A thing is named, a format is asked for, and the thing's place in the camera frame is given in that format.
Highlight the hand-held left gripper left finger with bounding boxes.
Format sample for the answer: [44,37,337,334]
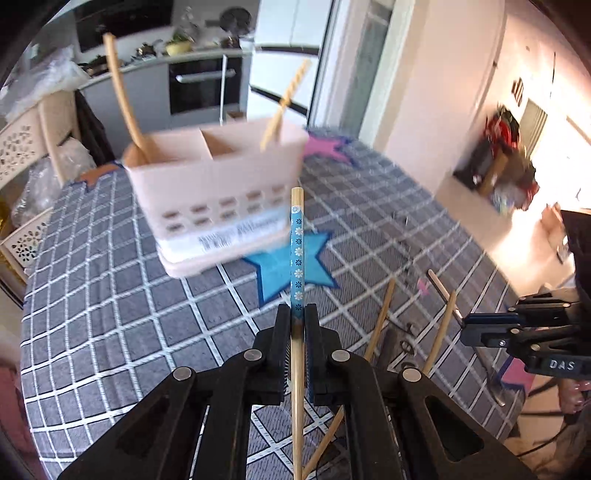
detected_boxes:
[58,304,296,480]

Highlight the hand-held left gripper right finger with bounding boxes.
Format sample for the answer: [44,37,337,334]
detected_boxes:
[302,304,539,480]

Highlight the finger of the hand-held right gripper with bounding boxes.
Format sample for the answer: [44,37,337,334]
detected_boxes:
[461,312,526,349]

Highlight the plain wooden chopstick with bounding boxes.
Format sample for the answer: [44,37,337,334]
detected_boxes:
[422,290,458,374]
[305,278,397,476]

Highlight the grey metal utensil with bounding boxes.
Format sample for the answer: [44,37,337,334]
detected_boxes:
[426,269,464,320]

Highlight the blue floral wooden chopstick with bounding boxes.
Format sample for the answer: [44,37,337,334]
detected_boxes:
[289,187,306,480]

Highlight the beige plastic utensil holder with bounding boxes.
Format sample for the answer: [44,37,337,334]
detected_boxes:
[121,117,311,279]

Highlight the person's right hand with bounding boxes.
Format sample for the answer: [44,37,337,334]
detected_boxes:
[558,380,591,415]

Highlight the pile of household clutter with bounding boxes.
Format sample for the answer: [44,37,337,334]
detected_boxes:
[454,105,542,219]

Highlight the grey checked star tablecloth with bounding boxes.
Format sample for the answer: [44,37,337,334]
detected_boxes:
[19,124,532,480]

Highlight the striped wooden chopstick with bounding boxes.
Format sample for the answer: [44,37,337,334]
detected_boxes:
[260,58,313,151]

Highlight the black built-in oven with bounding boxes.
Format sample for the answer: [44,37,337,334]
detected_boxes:
[168,56,244,116]

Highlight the dark cloth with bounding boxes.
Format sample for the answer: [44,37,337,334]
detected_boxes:
[74,90,117,168]

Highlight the crumpled plastic bag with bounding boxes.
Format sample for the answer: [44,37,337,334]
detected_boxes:
[11,138,96,223]

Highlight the white fridge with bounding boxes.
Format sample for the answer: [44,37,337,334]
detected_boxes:
[249,0,334,114]

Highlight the glass sliding door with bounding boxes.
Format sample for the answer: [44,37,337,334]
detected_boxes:
[313,0,417,140]

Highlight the wooden spoon in holder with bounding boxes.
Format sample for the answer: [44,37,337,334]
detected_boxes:
[102,33,151,165]

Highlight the beige perforated plastic rack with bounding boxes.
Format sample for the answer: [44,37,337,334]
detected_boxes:
[0,88,82,283]

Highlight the clear plastic bags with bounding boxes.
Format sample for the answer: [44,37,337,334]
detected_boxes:
[0,45,89,117]

